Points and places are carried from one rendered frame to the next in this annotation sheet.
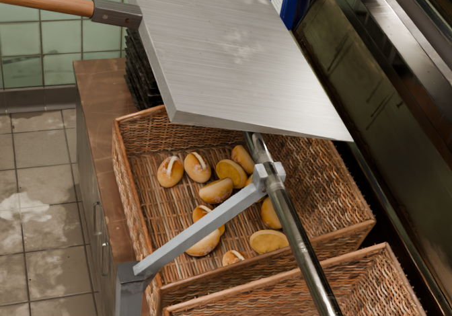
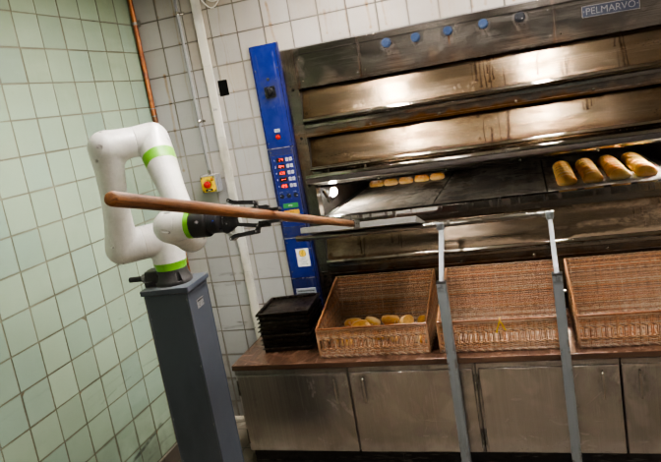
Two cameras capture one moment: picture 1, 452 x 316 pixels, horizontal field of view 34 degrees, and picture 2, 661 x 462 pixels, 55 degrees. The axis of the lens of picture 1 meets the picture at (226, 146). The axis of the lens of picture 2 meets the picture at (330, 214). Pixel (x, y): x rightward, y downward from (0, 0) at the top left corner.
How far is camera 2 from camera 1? 2.53 m
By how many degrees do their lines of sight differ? 54
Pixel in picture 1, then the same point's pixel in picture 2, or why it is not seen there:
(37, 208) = not seen: outside the picture
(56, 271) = not seen: outside the picture
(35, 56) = (153, 433)
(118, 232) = (369, 359)
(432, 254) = (465, 246)
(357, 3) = (360, 216)
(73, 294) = not seen: outside the picture
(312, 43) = (342, 255)
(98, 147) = (307, 361)
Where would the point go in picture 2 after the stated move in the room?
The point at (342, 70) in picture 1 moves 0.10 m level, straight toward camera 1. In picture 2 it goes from (369, 246) to (382, 247)
